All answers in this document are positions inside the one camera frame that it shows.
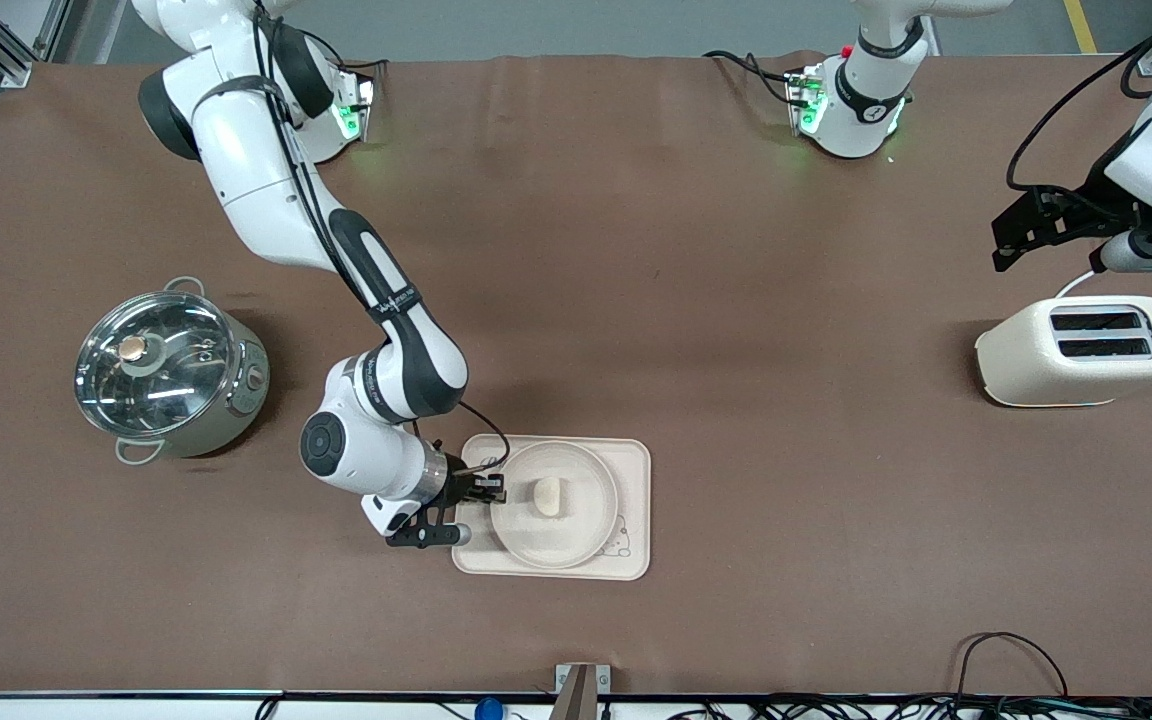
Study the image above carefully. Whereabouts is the cream round plate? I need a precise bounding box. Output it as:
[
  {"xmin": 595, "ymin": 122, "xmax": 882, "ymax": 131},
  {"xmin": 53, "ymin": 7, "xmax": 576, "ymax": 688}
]
[{"xmin": 489, "ymin": 441, "xmax": 620, "ymax": 570}]

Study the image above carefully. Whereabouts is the cream two-slot toaster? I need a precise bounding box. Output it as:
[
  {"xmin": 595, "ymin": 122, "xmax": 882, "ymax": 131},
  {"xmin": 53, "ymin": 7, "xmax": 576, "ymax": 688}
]
[{"xmin": 974, "ymin": 295, "xmax": 1152, "ymax": 409}]

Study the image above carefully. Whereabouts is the cream rabbit print tray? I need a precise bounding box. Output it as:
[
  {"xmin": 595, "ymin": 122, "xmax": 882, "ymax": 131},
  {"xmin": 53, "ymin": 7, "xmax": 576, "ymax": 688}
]
[{"xmin": 451, "ymin": 433, "xmax": 653, "ymax": 582}]

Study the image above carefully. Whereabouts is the steel electric cooking pot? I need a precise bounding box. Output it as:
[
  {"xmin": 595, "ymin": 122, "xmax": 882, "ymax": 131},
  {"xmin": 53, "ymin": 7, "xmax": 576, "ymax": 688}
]
[{"xmin": 74, "ymin": 277, "xmax": 271, "ymax": 467}]

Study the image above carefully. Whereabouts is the glass pot lid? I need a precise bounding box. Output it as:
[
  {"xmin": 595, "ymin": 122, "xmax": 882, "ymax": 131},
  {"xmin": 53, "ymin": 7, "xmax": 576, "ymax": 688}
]
[{"xmin": 74, "ymin": 291, "xmax": 238, "ymax": 442}]

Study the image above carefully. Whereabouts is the brown table mat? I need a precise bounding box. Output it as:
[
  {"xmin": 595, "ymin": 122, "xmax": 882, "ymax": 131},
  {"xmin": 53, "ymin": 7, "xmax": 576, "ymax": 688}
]
[{"xmin": 0, "ymin": 52, "xmax": 1152, "ymax": 699}]

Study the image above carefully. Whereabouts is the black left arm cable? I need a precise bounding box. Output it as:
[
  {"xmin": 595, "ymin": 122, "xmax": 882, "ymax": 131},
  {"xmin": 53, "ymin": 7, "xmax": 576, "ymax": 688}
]
[{"xmin": 1004, "ymin": 0, "xmax": 1152, "ymax": 196}]

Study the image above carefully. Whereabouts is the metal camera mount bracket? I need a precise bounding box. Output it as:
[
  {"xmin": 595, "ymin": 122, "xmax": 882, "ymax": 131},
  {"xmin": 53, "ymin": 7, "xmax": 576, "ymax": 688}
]
[{"xmin": 554, "ymin": 663, "xmax": 611, "ymax": 720}]

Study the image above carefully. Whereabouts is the looped black cable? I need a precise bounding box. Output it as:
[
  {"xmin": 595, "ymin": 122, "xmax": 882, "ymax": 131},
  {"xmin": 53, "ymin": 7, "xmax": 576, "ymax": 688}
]
[{"xmin": 954, "ymin": 631, "xmax": 1070, "ymax": 701}]

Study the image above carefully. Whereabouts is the black cable tangle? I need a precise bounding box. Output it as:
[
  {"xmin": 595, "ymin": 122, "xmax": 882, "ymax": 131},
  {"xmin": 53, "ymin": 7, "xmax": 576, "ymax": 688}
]
[{"xmin": 666, "ymin": 693, "xmax": 1152, "ymax": 720}]

